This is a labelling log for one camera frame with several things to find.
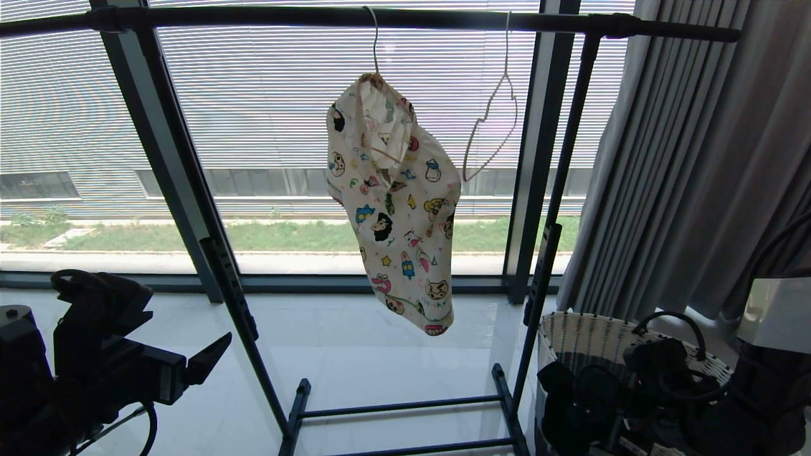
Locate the cream printed garment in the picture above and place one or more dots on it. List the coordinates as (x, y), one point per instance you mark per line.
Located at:
(405, 221)

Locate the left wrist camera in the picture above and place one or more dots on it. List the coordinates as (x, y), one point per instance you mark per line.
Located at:
(101, 310)

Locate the black clothes rack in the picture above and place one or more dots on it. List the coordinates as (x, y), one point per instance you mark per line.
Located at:
(253, 17)

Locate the beige curtain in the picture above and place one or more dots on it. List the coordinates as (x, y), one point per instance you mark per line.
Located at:
(684, 158)

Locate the white laundry basket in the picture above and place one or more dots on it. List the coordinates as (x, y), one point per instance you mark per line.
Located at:
(589, 335)

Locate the pink clothes hanger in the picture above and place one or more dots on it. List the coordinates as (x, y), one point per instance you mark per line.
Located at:
(506, 57)
(376, 50)

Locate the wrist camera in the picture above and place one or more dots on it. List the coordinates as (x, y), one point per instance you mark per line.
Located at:
(101, 310)
(659, 361)

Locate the window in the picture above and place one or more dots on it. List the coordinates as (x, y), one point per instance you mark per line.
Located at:
(285, 114)

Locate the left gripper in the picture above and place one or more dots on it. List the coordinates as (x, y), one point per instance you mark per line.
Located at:
(139, 380)

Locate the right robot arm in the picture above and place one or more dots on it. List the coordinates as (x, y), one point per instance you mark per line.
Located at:
(773, 316)

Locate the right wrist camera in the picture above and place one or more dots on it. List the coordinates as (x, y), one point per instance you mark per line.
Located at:
(659, 361)

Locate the black garment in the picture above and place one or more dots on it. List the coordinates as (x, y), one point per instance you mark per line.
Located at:
(570, 405)

